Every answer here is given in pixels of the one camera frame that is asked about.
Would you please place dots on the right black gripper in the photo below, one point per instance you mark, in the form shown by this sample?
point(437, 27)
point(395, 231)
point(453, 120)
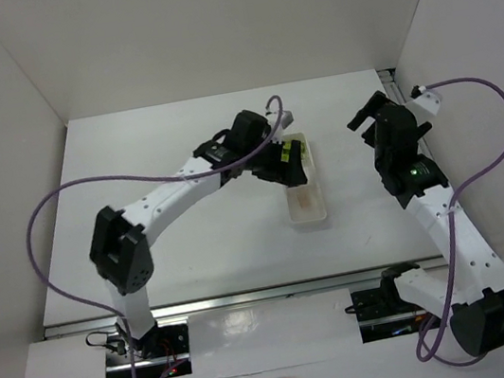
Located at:
point(385, 118)

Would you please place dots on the white divided sorting tray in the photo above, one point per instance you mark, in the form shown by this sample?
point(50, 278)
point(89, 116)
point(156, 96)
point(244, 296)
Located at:
point(319, 213)

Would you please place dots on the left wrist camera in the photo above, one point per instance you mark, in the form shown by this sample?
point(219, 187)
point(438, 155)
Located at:
point(281, 119)

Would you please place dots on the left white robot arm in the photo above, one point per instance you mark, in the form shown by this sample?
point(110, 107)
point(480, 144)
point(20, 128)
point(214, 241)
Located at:
point(122, 239)

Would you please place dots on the green lego brick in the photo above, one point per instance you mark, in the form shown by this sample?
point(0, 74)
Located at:
point(304, 154)
point(285, 152)

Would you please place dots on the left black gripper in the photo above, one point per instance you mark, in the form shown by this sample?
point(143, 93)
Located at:
point(282, 161)

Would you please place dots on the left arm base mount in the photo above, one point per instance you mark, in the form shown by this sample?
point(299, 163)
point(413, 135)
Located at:
point(169, 352)

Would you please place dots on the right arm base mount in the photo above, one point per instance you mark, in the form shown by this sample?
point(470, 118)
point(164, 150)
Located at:
point(379, 318)

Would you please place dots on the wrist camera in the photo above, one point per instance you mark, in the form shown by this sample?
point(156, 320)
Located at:
point(281, 119)
point(424, 103)

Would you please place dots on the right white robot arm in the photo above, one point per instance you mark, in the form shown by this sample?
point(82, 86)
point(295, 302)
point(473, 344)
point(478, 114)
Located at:
point(470, 303)

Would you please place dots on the aluminium rail frame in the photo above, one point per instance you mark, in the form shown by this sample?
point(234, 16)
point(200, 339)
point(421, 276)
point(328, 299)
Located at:
point(238, 244)

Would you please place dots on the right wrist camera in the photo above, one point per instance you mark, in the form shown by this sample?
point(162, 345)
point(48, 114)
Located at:
point(424, 103)

